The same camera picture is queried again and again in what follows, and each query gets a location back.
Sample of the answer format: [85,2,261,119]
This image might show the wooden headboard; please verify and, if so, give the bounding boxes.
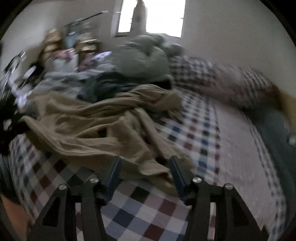
[280,91,296,131]

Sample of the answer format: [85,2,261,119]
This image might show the plaid checkered bed sheet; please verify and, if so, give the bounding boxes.
[8,85,287,240]

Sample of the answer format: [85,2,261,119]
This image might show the dark teal garment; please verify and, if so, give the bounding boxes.
[77,72,173,103]

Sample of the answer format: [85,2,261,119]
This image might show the plaid pillow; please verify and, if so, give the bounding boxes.
[77,51,112,72]

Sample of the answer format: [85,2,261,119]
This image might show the pink cloth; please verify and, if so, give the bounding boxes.
[55,48,76,61]

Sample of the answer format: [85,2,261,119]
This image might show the black clothes rack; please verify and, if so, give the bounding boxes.
[62,11,108,31]

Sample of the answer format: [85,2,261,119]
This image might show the light blue grey garment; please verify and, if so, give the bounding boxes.
[31,69,104,98]

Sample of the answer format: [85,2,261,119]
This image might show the window with curtain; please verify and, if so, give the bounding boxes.
[112,1,186,38]

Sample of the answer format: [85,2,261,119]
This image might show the stacked cardboard boxes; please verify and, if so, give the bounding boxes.
[39,29,101,64]

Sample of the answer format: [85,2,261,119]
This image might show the plaid folded quilt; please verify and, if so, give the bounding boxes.
[169,56,279,108]

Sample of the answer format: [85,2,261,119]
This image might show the dark teal penguin pillow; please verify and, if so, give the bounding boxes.
[246,108,295,224]

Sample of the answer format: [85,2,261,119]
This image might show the tan khaki garment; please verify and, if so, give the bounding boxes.
[21,84,194,195]

